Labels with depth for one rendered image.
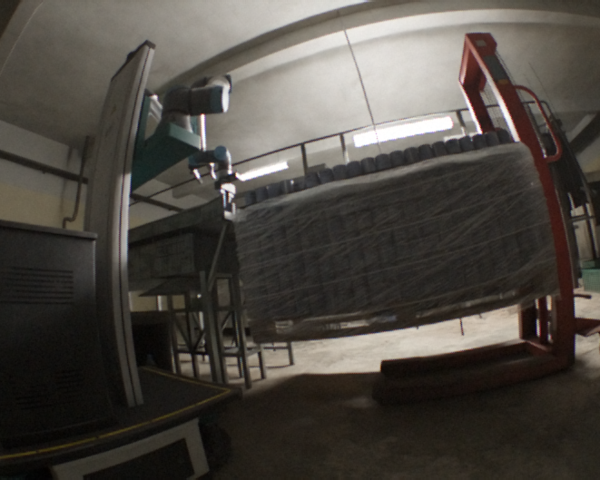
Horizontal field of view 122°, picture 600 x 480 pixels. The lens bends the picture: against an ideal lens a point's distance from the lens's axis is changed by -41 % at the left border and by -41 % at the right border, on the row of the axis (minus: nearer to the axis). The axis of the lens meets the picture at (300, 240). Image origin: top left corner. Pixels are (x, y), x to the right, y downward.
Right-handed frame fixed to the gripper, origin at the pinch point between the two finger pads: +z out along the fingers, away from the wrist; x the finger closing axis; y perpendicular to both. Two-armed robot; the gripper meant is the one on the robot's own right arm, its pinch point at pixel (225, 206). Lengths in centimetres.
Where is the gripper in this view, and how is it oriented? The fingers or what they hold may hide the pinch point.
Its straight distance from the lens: 154.8
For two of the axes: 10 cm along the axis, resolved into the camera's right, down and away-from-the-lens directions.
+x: -3.5, -1.3, -9.3
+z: 1.1, 9.8, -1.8
